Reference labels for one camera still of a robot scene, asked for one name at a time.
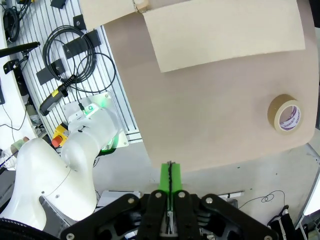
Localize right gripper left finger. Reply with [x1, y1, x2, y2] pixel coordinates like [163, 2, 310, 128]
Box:
[60, 161, 171, 240]

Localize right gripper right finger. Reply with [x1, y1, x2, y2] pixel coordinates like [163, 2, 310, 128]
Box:
[169, 161, 279, 240]

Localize brown packing tape roll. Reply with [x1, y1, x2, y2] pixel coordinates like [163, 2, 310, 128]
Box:
[266, 93, 305, 134]

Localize brown cardboard box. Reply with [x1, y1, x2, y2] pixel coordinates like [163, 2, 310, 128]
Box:
[79, 0, 307, 74]

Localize white flat bar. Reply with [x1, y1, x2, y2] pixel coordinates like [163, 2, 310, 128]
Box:
[219, 191, 245, 200]

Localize yellow red emergency stop button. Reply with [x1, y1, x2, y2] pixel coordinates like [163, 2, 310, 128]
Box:
[51, 123, 71, 148]

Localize black rod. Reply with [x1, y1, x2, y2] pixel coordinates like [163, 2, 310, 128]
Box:
[0, 41, 41, 59]

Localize black right arm cable sleeve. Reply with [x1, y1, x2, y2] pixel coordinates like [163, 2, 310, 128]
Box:
[0, 216, 45, 240]

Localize black handheld enabling switch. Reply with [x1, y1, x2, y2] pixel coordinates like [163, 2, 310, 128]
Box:
[39, 74, 77, 117]

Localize black bracket with hole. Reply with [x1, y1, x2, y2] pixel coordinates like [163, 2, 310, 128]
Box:
[35, 58, 66, 86]

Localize long black bracket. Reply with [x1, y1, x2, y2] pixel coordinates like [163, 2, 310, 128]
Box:
[62, 29, 101, 55]

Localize coiled black cable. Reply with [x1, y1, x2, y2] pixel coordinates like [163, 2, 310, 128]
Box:
[42, 24, 117, 111]

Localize small square black bracket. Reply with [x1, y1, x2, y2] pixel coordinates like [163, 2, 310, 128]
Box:
[73, 14, 85, 27]

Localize aluminium rail base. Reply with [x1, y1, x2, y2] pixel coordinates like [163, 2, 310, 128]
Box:
[3, 0, 141, 144]

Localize black cable bundle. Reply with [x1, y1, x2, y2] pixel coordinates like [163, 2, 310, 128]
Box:
[2, 6, 22, 43]

